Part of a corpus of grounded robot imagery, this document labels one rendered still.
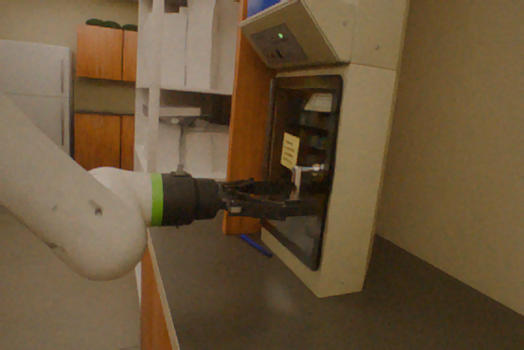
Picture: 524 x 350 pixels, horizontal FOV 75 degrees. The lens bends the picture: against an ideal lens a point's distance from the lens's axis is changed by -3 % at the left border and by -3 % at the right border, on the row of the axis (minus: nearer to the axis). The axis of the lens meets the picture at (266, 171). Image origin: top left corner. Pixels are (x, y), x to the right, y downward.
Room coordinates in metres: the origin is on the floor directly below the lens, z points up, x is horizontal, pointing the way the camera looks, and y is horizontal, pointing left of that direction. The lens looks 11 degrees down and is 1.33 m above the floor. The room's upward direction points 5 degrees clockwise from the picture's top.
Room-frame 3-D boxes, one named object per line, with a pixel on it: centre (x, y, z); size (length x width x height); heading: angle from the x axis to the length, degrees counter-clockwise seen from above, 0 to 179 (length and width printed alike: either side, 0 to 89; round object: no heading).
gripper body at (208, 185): (0.63, 0.08, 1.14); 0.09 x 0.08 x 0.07; 114
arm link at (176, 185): (0.60, 0.15, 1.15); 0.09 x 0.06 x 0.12; 24
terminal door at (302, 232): (0.81, -0.06, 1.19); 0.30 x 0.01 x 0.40; 24
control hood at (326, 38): (0.79, -0.01, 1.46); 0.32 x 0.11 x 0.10; 24
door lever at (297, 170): (0.70, -0.08, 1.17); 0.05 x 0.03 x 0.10; 114
